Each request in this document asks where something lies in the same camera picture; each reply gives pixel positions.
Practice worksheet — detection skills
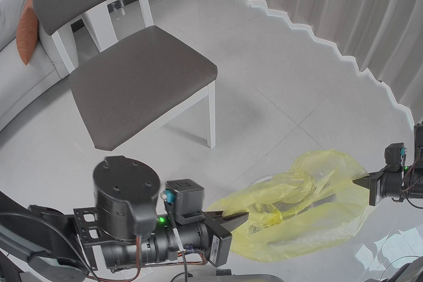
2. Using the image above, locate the yellow plastic bag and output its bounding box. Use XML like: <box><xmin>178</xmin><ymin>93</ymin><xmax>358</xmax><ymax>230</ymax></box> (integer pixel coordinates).
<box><xmin>206</xmin><ymin>149</ymin><xmax>371</xmax><ymax>263</ymax></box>

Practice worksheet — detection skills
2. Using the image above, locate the grey white chair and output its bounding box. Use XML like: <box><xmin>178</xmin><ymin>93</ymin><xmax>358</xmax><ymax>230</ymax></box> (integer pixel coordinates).
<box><xmin>33</xmin><ymin>0</ymin><xmax>219</xmax><ymax>152</ymax></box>

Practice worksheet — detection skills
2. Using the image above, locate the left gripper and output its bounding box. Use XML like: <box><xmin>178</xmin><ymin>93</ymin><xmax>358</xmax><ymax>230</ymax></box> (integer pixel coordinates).
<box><xmin>145</xmin><ymin>211</ymin><xmax>249</xmax><ymax>269</ymax></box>

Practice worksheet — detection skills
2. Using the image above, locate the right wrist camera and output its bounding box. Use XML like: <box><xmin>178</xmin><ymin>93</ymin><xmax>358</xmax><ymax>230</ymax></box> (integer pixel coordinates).
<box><xmin>384</xmin><ymin>143</ymin><xmax>407</xmax><ymax>173</ymax></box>

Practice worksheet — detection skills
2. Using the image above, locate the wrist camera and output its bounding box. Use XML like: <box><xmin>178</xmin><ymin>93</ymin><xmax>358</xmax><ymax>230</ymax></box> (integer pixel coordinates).
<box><xmin>384</xmin><ymin>143</ymin><xmax>407</xmax><ymax>173</ymax></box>
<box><xmin>164</xmin><ymin>178</ymin><xmax>205</xmax><ymax>226</ymax></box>

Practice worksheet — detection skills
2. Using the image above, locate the pale grey sofa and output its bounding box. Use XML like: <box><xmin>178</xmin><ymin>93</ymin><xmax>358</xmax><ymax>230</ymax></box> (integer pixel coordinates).
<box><xmin>0</xmin><ymin>0</ymin><xmax>72</xmax><ymax>133</ymax></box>

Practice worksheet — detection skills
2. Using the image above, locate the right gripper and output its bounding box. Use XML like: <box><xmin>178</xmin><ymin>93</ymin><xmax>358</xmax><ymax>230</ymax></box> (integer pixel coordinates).
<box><xmin>352</xmin><ymin>170</ymin><xmax>403</xmax><ymax>207</ymax></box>

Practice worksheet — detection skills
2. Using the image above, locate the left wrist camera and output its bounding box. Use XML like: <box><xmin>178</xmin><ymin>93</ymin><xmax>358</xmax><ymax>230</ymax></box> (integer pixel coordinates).
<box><xmin>164</xmin><ymin>178</ymin><xmax>205</xmax><ymax>226</ymax></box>

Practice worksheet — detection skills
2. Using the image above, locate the orange cushion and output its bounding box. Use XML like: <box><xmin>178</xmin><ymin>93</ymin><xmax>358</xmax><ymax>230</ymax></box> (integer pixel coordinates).
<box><xmin>17</xmin><ymin>0</ymin><xmax>40</xmax><ymax>66</ymax></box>

